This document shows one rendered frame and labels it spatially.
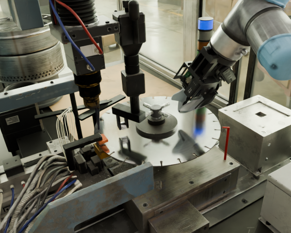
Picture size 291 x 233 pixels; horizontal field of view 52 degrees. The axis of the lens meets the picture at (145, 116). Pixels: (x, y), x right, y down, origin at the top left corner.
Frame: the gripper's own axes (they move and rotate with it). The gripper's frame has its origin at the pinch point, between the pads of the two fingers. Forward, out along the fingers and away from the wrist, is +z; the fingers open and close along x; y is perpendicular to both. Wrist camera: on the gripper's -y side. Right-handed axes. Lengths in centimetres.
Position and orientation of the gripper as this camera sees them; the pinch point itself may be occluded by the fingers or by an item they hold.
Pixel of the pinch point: (183, 108)
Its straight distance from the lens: 78.3
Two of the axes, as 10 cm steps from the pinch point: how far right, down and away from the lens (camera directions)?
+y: -7.6, 1.8, -6.3
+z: -4.1, 6.1, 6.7
